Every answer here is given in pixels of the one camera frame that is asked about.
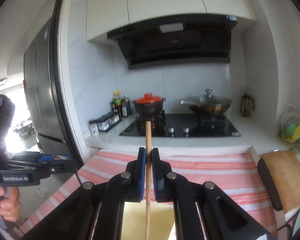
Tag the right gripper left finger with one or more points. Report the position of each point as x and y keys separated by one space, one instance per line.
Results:
x=137 y=172

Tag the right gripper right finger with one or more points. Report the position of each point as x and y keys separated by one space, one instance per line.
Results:
x=161 y=184

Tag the wooden chopstick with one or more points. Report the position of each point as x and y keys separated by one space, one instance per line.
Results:
x=148 y=177

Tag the left hand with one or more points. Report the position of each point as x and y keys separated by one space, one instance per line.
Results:
x=10 y=207

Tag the black gas hob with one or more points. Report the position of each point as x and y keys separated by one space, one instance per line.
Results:
x=182 y=126

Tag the pink striped tablecloth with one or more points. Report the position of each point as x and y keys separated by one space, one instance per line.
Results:
x=95 y=209

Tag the black clay pot orange lid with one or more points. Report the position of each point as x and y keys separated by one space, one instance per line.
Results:
x=149 y=105

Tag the sauce bottles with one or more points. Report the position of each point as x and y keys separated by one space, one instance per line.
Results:
x=121 y=104

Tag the grey refrigerator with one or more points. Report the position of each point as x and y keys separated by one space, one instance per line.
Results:
x=38 y=91

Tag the wok with glass lid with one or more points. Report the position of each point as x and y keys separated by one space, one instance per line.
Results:
x=207 y=104

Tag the dark glass jar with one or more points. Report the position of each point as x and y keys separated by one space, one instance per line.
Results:
x=247 y=105

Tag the wooden cutting board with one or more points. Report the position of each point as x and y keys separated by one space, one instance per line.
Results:
x=280 y=172

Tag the bag of vegetables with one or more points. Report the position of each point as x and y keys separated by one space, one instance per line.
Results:
x=290 y=125

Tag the black range hood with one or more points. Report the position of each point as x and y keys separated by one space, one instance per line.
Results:
x=175 y=38

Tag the white upper cabinet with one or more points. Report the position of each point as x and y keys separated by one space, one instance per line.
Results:
x=106 y=15

